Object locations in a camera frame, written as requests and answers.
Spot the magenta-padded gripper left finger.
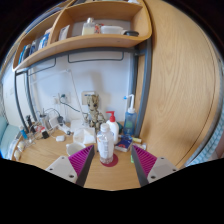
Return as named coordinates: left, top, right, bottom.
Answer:
left=45, top=144, right=96, bottom=188

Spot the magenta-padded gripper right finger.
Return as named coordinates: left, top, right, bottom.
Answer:
left=131, top=144, right=180, bottom=187

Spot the clear plastic water bottle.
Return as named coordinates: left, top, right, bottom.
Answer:
left=96, top=122, right=116, bottom=164

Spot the dark blue packet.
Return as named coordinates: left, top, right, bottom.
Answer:
left=114, top=134, right=134, bottom=153

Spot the white charger block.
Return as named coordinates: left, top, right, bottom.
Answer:
left=48, top=115, right=59, bottom=129

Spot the flat round red coaster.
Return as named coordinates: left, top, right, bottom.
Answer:
left=100, top=153, right=119, bottom=168

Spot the steel cup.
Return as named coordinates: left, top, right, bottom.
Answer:
left=39, top=113, right=49, bottom=129

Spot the blue spray bottle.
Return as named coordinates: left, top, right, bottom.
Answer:
left=123, top=94, right=138, bottom=137

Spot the black electric shaver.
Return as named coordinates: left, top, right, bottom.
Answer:
left=25, top=114, right=34, bottom=129

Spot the teal pillow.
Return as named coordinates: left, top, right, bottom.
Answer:
left=0, top=124, right=20, bottom=158

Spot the white red-pump lotion bottle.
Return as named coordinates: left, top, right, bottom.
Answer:
left=105, top=110, right=120, bottom=145

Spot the wooden shelf unit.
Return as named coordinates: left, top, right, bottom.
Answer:
left=12, top=0, right=153, bottom=73

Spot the white wall box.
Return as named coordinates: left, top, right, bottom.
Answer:
left=81, top=90, right=97, bottom=106

